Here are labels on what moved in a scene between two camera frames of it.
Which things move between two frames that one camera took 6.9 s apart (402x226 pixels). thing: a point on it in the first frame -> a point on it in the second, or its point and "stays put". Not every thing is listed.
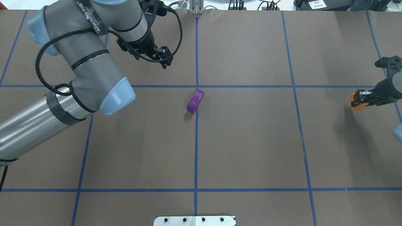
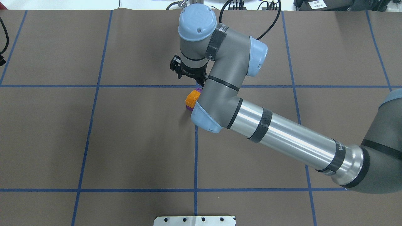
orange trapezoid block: x=360 y=107 -> x=192 y=98
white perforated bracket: x=214 y=220 stays put
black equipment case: x=342 y=5 stays put
